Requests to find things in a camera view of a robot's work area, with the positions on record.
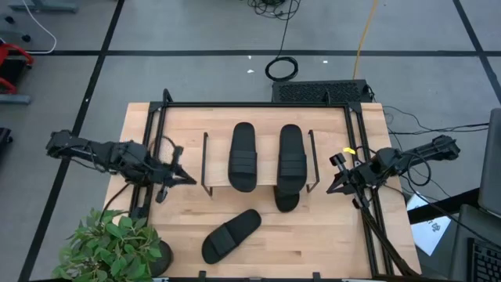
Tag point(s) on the black desk bar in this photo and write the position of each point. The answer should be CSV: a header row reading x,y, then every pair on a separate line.
x,y
442,205

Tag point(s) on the black caster wheel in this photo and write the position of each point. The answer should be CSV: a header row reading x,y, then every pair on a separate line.
x,y
8,19
26,38

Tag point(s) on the black plant pot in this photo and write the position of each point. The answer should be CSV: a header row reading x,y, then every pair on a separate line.
x,y
166,258

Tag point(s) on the red and black chair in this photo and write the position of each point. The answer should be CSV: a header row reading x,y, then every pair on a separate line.
x,y
15,50

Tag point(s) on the black table clamp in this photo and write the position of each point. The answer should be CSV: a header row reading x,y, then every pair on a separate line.
x,y
202,276
316,276

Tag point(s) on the grey desk foot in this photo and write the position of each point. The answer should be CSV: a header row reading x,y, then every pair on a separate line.
x,y
15,99
43,6

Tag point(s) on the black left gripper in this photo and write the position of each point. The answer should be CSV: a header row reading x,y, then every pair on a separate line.
x,y
164,174

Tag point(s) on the grey monitor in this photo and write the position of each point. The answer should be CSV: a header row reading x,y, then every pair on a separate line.
x,y
493,164

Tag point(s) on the white paper sheet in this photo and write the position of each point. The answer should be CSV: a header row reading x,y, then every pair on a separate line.
x,y
430,235

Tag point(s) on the black aluminium rig frame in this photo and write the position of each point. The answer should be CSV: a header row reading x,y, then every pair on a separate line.
x,y
313,105

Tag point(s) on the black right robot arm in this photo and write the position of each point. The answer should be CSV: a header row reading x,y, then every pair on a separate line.
x,y
430,150

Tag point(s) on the wooden shelf with black legs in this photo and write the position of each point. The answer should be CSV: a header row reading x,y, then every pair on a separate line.
x,y
217,156

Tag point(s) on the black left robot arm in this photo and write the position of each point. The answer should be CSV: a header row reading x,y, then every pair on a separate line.
x,y
109,156

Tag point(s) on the green leafy plant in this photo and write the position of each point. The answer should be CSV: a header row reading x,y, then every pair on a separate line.
x,y
105,250

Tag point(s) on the black slide sandal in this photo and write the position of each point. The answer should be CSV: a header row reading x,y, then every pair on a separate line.
x,y
286,203
292,141
231,237
242,141

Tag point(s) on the grey desk surface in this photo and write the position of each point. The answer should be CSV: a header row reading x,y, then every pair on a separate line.
x,y
466,227

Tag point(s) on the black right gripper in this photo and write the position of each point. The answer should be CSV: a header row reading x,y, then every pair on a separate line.
x,y
362,174

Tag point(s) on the black keyboard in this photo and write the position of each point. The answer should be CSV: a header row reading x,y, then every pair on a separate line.
x,y
485,262

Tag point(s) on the black perforated computer case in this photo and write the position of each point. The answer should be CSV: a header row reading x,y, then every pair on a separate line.
x,y
317,92

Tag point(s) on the black chair base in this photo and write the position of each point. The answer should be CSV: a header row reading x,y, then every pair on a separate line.
x,y
4,137

